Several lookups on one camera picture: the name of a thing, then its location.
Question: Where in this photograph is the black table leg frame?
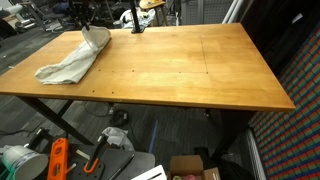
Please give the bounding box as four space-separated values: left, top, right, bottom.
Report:
19 96 92 145

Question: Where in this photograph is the white towel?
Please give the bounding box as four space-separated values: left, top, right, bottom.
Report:
35 26 111 85

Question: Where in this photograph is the round wooden stool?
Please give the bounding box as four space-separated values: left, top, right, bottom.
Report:
139 0 168 26

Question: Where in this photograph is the orange black clamp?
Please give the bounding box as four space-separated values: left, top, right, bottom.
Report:
83 134 108 174

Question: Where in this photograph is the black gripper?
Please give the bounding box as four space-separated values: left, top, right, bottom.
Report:
68 0 95 31

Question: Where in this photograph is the crumpled white cloth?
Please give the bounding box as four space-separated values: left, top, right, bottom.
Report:
120 8 155 29

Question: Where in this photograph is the grey cloth on floor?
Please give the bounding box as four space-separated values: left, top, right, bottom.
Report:
102 127 135 151

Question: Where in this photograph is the black camera stand pole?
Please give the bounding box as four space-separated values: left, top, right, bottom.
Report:
129 0 145 34

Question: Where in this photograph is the cardboard box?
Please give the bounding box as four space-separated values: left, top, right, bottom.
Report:
167 155 222 180

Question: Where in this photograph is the black perforated tool board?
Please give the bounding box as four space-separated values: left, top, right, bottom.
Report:
67 144 155 180

